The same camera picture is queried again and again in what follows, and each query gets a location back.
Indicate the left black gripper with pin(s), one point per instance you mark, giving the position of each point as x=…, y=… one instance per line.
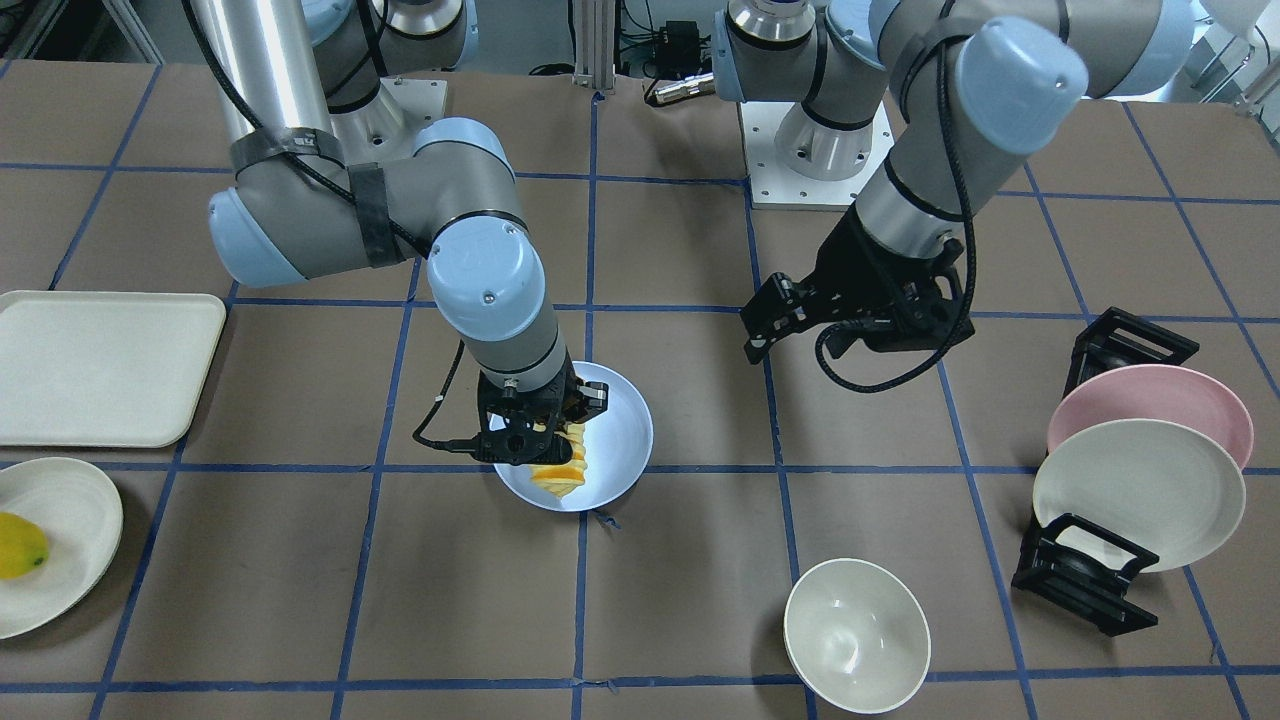
x=838, y=272

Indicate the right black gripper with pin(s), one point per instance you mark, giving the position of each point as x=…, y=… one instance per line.
x=592, y=401

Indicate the blue plate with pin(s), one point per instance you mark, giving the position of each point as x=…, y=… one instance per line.
x=618, y=445

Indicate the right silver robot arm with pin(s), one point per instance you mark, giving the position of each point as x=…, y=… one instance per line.
x=300, y=210

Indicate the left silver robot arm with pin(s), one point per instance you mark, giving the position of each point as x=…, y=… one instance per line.
x=980, y=85

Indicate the black plate rack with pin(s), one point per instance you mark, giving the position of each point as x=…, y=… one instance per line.
x=1047, y=566

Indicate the pink plate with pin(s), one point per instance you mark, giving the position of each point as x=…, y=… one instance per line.
x=1162, y=392

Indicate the cream plate in rack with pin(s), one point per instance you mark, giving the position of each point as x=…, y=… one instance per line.
x=1163, y=486

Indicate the cream plate under lemon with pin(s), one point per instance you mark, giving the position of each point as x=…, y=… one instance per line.
x=80, y=511

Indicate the silver cylinder connector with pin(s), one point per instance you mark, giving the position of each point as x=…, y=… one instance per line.
x=679, y=91

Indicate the cream bowl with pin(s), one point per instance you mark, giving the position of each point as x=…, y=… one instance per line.
x=857, y=636

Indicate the white rectangular tray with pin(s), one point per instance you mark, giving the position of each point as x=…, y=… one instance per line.
x=103, y=368

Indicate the yellow lemon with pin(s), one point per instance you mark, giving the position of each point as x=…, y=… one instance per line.
x=24, y=546

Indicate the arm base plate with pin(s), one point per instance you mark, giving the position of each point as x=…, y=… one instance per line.
x=401, y=107
x=795, y=162

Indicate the aluminium frame post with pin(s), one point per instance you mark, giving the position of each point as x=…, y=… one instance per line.
x=595, y=36

